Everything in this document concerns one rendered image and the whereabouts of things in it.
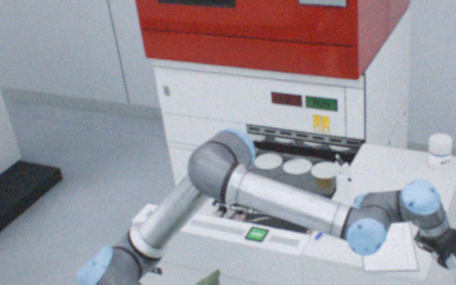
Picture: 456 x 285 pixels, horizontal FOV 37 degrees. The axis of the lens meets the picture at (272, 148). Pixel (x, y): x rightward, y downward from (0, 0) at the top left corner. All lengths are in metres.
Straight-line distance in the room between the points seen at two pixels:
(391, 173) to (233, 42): 0.69
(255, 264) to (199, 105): 0.81
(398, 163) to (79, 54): 3.08
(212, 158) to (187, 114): 1.12
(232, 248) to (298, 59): 0.67
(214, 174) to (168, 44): 1.04
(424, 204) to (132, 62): 3.39
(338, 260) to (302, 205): 0.45
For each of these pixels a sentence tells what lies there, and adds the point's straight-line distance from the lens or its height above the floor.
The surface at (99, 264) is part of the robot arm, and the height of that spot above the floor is 1.11.
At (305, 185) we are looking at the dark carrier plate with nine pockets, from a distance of 2.30.
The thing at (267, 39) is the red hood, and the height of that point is 1.34.
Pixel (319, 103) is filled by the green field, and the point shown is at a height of 1.10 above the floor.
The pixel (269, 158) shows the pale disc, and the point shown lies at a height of 0.90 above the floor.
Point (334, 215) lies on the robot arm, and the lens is 1.45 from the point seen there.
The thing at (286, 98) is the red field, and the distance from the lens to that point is 2.41.
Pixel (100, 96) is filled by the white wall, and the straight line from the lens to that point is 4.98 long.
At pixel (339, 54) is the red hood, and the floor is 1.31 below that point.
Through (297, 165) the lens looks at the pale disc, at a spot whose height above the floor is 0.90.
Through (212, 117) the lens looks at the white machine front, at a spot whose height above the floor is 0.98.
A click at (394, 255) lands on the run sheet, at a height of 0.97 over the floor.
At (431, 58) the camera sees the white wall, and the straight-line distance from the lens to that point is 3.84.
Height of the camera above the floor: 2.19
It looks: 31 degrees down
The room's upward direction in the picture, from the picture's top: 5 degrees counter-clockwise
